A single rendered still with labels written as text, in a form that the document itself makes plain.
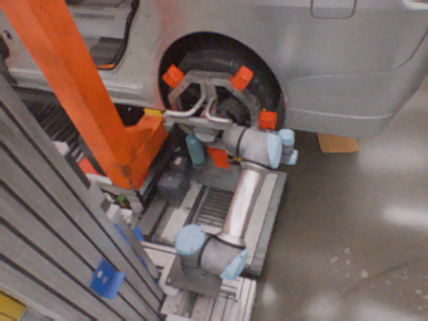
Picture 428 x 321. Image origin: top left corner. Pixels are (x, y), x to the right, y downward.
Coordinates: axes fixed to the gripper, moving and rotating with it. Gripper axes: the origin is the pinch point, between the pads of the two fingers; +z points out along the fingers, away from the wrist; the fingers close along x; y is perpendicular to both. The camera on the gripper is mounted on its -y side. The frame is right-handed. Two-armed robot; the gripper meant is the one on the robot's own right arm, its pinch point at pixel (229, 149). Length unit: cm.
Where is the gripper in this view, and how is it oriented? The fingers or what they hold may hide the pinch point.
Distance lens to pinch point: 168.4
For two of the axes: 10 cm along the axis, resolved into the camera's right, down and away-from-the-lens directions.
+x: -3.3, 7.3, -5.9
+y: -1.2, -6.6, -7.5
